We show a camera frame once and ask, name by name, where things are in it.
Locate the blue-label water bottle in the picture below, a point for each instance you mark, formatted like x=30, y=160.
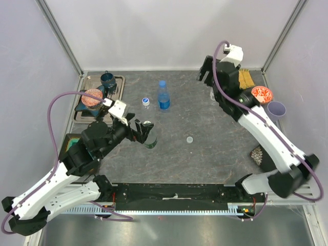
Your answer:
x=163, y=96

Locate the purple plastic cup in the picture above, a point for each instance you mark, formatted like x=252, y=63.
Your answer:
x=275, y=110

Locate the dark blue star plate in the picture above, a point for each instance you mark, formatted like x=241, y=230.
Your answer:
x=96, y=112

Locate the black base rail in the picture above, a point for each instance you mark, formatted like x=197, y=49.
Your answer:
x=128, y=192

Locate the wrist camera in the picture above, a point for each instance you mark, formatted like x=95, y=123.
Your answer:
x=234, y=54
x=119, y=111

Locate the yellow woven tray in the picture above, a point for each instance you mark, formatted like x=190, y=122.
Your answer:
x=245, y=79

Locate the red floral bowl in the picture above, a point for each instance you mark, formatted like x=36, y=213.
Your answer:
x=263, y=94

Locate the slotted cable duct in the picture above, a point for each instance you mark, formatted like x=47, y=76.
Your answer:
x=225, y=209

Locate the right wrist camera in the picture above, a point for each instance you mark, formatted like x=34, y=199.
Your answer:
x=234, y=54

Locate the clear bottle blue-white cap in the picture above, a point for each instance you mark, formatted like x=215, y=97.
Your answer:
x=146, y=103

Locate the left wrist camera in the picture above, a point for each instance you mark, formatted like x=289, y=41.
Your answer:
x=119, y=111

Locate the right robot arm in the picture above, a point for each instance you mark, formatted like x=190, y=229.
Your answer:
x=291, y=166

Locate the red-label clear bottle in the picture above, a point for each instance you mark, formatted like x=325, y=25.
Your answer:
x=212, y=97

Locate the dark teal mug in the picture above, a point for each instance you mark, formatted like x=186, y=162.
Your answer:
x=108, y=80

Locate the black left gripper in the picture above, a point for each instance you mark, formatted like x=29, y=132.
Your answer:
x=143, y=129

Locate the green-label Cestbon bottle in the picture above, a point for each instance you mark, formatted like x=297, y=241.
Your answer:
x=151, y=140

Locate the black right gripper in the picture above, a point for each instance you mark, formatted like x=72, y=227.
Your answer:
x=207, y=66

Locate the green square dish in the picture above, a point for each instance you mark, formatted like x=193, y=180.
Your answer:
x=69, y=140

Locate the white bottle cap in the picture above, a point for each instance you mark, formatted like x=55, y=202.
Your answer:
x=189, y=139

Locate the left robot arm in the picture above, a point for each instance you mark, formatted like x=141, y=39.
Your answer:
x=30, y=212

